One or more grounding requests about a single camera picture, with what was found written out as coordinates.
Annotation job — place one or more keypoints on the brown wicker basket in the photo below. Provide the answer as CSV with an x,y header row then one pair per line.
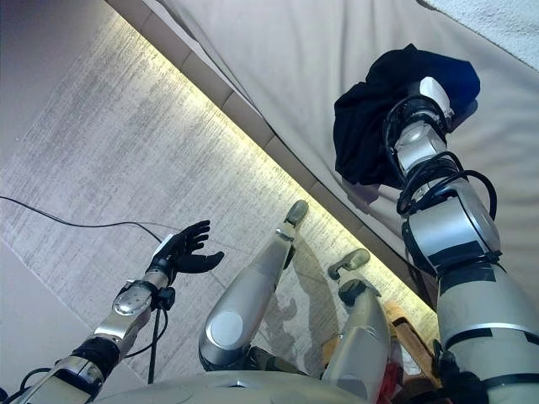
x,y
404,328

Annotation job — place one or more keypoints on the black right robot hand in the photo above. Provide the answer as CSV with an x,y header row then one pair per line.
x,y
433,92

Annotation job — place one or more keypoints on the white textured blanket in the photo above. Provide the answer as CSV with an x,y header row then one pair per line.
x,y
497,25

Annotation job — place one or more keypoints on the grey striped area rug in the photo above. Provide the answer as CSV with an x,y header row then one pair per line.
x,y
105,147

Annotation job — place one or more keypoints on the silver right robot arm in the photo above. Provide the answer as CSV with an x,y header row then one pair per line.
x,y
455,227

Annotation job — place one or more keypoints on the black garment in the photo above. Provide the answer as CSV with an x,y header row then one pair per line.
x,y
362,126

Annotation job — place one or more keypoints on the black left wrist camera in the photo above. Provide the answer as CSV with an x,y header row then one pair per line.
x,y
164,299

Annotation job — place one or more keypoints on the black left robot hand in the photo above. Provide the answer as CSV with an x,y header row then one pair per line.
x,y
185,252

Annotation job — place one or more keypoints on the silver right robot leg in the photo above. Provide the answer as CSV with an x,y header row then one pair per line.
x,y
362,336

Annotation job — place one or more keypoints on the grey right robot foot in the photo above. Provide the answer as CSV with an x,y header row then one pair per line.
x,y
349,261

